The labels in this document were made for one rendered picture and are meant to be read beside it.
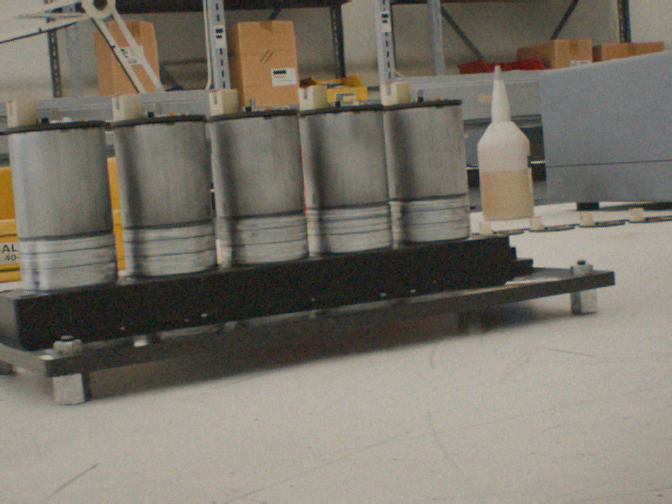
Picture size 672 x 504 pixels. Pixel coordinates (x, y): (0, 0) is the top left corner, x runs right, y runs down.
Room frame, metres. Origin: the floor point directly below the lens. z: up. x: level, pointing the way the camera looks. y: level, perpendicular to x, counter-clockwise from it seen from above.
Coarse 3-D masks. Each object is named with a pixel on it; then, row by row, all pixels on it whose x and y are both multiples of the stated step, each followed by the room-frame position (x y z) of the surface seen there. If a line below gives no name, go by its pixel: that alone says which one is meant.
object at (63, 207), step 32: (64, 128) 0.30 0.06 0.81; (96, 128) 0.31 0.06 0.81; (32, 160) 0.30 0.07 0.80; (64, 160) 0.30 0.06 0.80; (96, 160) 0.30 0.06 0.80; (32, 192) 0.30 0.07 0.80; (64, 192) 0.30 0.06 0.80; (96, 192) 0.30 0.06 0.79; (32, 224) 0.30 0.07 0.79; (64, 224) 0.30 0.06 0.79; (96, 224) 0.30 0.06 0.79; (32, 256) 0.30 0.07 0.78; (64, 256) 0.30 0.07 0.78; (96, 256) 0.30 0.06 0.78; (32, 288) 0.30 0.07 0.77; (64, 288) 0.30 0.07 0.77
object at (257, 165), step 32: (224, 128) 0.33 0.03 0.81; (256, 128) 0.33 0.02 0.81; (288, 128) 0.33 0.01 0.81; (224, 160) 0.33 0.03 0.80; (256, 160) 0.33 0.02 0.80; (288, 160) 0.33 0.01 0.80; (224, 192) 0.33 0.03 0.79; (256, 192) 0.33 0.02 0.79; (288, 192) 0.33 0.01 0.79; (224, 224) 0.33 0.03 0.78; (256, 224) 0.33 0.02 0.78; (288, 224) 0.33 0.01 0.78; (224, 256) 0.33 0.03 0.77; (256, 256) 0.33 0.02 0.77; (288, 256) 0.33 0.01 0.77
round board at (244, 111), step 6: (240, 108) 0.33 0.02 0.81; (246, 108) 0.33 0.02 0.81; (252, 108) 0.33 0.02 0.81; (276, 108) 0.33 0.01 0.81; (282, 108) 0.34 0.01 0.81; (222, 114) 0.33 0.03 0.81; (228, 114) 0.33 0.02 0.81; (234, 114) 0.33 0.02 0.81; (240, 114) 0.33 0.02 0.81; (246, 114) 0.33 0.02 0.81; (252, 114) 0.33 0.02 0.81; (258, 114) 0.33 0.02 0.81; (264, 114) 0.33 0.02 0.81; (270, 114) 0.33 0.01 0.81; (276, 114) 0.33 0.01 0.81; (210, 120) 0.33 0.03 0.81
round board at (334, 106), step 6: (330, 102) 0.34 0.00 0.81; (336, 102) 0.34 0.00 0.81; (342, 102) 0.34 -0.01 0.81; (360, 102) 0.35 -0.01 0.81; (366, 102) 0.35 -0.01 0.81; (324, 108) 0.34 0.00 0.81; (330, 108) 0.34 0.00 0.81; (336, 108) 0.34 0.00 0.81; (342, 108) 0.34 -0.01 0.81; (348, 108) 0.34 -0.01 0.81; (354, 108) 0.34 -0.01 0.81; (360, 108) 0.34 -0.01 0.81; (366, 108) 0.34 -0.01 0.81; (372, 108) 0.34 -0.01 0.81; (378, 108) 0.35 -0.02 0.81; (300, 114) 0.35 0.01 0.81; (306, 114) 0.35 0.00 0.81
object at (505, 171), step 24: (504, 96) 0.80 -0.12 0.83; (504, 120) 0.79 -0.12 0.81; (480, 144) 0.79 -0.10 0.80; (504, 144) 0.78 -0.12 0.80; (528, 144) 0.79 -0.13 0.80; (480, 168) 0.80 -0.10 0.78; (504, 168) 0.78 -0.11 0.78; (528, 168) 0.79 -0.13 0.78; (504, 192) 0.78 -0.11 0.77; (528, 192) 0.79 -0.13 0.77; (504, 216) 0.78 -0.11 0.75; (528, 216) 0.79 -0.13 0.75
